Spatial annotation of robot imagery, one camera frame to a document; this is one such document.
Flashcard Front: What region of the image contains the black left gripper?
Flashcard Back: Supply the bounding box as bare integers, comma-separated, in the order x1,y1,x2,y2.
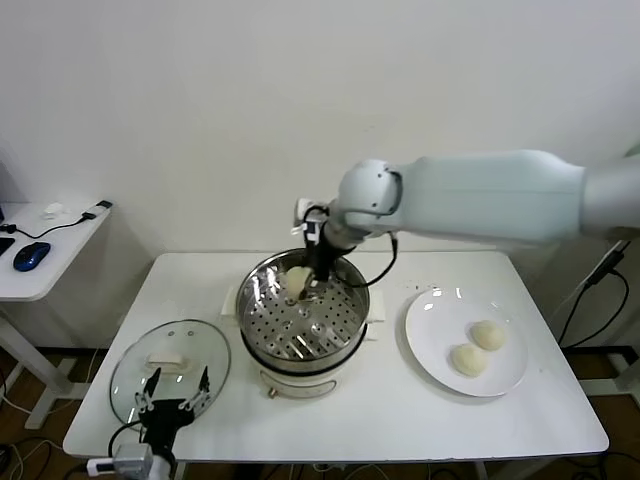
132,365,211,452

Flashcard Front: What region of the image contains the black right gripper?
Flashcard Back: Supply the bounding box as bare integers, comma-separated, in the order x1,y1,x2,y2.
298,241,347,304

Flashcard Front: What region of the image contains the white steamed baozi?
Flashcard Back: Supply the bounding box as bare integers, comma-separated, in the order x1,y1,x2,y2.
469,320,507,351
284,267,315,305
449,343,490,377

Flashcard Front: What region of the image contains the round glass pot lid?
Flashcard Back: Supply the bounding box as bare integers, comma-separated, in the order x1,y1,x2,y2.
109,319,232,427

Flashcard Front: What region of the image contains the perforated steel steamer basket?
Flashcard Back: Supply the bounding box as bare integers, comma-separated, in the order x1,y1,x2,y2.
234,248,371,376

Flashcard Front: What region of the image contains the cream electric cooker base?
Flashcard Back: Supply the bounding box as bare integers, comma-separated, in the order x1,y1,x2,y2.
221,285,387,401

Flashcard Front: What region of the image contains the round white plate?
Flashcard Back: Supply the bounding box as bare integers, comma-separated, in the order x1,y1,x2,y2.
403,287,530,399

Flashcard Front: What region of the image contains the white side desk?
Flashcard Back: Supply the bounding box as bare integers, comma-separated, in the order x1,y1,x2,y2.
0,201,114,431

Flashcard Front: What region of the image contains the blue computer mouse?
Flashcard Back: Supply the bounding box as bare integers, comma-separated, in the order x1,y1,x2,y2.
13,242,53,273

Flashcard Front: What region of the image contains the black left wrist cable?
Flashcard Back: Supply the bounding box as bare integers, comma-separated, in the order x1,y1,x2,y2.
108,422,146,459

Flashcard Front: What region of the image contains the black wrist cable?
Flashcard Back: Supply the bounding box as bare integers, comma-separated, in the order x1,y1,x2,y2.
108,422,146,459
342,233,399,290

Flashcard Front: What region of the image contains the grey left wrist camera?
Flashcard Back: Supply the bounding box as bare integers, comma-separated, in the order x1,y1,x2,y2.
87,443,155,477

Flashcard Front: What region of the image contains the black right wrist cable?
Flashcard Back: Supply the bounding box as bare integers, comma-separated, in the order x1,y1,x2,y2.
342,233,399,290

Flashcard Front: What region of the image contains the black desk cable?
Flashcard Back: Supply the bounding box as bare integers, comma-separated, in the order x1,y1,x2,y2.
0,212,97,240

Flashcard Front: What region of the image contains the black cable with adapter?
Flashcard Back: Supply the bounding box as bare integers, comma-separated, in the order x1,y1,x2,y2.
557,240,630,349

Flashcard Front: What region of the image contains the white hanging cable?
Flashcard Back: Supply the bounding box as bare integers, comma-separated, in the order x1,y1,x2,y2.
558,239,630,309

